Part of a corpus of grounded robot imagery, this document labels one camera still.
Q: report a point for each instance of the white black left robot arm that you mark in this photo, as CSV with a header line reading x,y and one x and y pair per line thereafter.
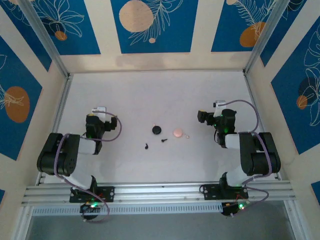
x,y
50,155

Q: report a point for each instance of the aluminium front rail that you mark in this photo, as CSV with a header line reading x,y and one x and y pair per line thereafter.
x,y
160,192

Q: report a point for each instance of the aluminium side rail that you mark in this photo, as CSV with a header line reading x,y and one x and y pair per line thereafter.
x,y
250,87
62,100

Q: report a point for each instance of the controller board with green light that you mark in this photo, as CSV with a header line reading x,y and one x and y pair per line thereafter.
x,y
88,208
228,208

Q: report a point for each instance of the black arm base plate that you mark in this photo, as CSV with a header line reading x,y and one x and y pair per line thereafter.
x,y
210,192
107,193

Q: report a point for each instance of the aluminium frame post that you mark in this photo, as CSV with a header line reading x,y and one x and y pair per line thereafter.
x,y
265,32
45,37

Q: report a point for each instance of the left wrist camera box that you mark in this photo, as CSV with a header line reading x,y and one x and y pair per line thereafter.
x,y
100,110

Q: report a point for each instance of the pink earbud charging case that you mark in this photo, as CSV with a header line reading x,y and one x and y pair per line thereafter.
x,y
177,132

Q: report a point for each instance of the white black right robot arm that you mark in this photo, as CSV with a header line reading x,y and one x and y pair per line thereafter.
x,y
260,160

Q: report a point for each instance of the black earbud charging case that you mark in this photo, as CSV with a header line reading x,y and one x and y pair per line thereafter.
x,y
156,130

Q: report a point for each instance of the aluminium frame leg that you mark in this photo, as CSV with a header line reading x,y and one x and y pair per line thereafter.
x,y
21,222
296,222

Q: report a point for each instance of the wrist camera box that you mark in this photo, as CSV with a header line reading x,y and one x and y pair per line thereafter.
x,y
100,110
219,103

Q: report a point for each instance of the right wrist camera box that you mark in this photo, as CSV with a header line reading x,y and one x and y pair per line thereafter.
x,y
219,103

